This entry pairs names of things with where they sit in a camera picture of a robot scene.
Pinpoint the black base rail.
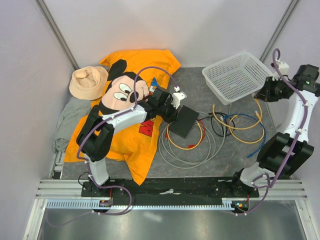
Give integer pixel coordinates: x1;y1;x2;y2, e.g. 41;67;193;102
81;177;260;206

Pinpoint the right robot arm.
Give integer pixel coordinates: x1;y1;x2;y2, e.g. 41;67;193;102
229;64;320;197

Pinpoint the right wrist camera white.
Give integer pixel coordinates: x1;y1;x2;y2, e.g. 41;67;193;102
271;60;290;81

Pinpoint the grey ethernet cable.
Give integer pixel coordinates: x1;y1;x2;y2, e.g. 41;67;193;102
158;112;227;170

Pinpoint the orange Mickey Mouse shirt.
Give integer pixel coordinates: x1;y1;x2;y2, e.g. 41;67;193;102
64;49;181;185

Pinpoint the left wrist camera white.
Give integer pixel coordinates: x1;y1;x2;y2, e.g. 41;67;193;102
171;86;187;109

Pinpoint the black network switch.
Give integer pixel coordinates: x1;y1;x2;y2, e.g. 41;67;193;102
169;105;200;139

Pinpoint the peach bucket hat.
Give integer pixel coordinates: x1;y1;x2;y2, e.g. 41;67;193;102
69;66;109;101

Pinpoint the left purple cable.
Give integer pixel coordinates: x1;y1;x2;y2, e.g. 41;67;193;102
45;65;180;227

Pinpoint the white plastic basket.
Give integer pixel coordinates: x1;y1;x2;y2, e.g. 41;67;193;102
202;52;273;106

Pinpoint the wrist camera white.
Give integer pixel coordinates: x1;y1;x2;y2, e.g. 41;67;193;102
171;86;187;109
271;60;290;81

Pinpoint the black ethernet cable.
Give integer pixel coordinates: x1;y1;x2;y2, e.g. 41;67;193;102
199;111;236;137

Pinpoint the blue ethernet cable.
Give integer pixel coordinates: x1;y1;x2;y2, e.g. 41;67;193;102
222;113;267;159

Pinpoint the purple cable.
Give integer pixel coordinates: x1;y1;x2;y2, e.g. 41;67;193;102
234;48;309;217
45;65;180;227

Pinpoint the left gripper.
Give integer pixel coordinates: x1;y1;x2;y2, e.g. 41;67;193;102
157;98;181;125

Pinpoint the yellow ethernet cable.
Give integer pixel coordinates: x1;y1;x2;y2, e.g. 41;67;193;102
212;98;266;144
166;120;204;151

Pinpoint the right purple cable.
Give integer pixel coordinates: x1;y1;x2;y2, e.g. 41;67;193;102
234;48;309;217

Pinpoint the grey cloth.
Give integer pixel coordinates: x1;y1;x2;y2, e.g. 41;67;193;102
53;96;91;152

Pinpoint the red ethernet cable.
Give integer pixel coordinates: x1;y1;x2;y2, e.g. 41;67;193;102
187;119;207;149

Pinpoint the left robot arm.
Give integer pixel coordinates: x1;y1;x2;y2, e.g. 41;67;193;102
76;87;187;197

